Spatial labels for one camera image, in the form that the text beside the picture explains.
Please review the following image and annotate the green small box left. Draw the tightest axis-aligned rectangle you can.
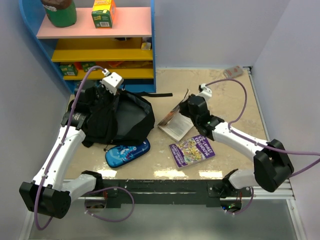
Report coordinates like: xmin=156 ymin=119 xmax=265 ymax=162
xmin=59 ymin=63 xmax=78 ymax=76

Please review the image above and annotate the blue shelf unit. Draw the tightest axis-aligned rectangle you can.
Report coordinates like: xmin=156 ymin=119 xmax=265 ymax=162
xmin=19 ymin=0 xmax=157 ymax=93

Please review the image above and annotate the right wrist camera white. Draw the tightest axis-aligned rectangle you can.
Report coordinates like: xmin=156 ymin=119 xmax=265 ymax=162
xmin=197 ymin=83 xmax=212 ymax=101

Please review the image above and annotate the green small box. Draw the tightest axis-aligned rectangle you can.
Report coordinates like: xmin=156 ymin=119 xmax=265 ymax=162
xmin=80 ymin=61 xmax=96 ymax=72
xmin=59 ymin=63 xmax=78 ymax=76

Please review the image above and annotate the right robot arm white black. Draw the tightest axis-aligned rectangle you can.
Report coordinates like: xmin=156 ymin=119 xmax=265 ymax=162
xmin=179 ymin=94 xmax=294 ymax=197

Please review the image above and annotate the black student backpack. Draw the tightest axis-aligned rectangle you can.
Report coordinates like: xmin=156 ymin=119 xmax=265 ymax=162
xmin=61 ymin=86 xmax=172 ymax=148

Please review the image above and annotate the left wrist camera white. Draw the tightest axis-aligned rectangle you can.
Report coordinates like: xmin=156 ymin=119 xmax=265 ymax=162
xmin=101 ymin=68 xmax=124 ymax=96

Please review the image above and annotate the green brown bag on shelf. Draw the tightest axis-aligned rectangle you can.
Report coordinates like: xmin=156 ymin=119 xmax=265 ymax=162
xmin=41 ymin=0 xmax=77 ymax=28

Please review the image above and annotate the yellow green box on shelf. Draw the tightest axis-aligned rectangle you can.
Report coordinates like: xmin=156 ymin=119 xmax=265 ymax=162
xmin=91 ymin=0 xmax=116 ymax=29

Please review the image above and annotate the blue dinosaur pencil case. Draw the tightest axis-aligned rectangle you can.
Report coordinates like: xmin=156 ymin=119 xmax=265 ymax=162
xmin=105 ymin=139 xmax=151 ymax=169

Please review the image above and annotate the grey red packet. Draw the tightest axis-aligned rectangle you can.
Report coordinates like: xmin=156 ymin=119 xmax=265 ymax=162
xmin=222 ymin=65 xmax=244 ymax=79

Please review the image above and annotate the A Tale of Two Cities book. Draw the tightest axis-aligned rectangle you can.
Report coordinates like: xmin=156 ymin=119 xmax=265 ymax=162
xmin=157 ymin=89 xmax=194 ymax=142

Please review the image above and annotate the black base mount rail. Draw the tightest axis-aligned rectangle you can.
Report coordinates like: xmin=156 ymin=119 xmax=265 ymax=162
xmin=102 ymin=179 xmax=252 ymax=208

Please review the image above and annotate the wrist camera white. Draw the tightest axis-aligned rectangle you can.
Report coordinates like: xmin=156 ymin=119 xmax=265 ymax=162
xmin=197 ymin=83 xmax=212 ymax=101
xmin=101 ymin=68 xmax=124 ymax=96

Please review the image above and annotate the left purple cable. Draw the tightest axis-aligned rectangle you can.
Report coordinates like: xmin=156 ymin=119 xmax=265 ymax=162
xmin=33 ymin=65 xmax=135 ymax=231

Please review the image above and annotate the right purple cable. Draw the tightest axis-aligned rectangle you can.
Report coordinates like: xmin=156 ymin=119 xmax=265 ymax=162
xmin=204 ymin=78 xmax=320 ymax=216

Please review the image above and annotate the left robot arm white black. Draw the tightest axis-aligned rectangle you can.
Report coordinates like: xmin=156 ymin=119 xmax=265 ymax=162
xmin=19 ymin=83 xmax=119 ymax=219

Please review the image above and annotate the orange snack packet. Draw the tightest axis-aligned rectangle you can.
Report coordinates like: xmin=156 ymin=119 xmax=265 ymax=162
xmin=106 ymin=61 xmax=124 ymax=68

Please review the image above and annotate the green small box right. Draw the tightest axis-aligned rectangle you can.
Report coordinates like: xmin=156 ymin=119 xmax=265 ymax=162
xmin=80 ymin=61 xmax=96 ymax=72

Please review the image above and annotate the purple cable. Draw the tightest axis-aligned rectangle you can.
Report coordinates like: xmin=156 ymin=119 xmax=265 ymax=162
xmin=33 ymin=65 xmax=135 ymax=231
xmin=204 ymin=78 xmax=320 ymax=216

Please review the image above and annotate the small yellow white box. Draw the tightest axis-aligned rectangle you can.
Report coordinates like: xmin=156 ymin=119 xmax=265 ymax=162
xmin=140 ymin=42 xmax=152 ymax=51

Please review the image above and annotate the purple 52-Storey Treehouse book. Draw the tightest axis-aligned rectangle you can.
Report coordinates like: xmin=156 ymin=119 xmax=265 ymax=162
xmin=169 ymin=135 xmax=216 ymax=169

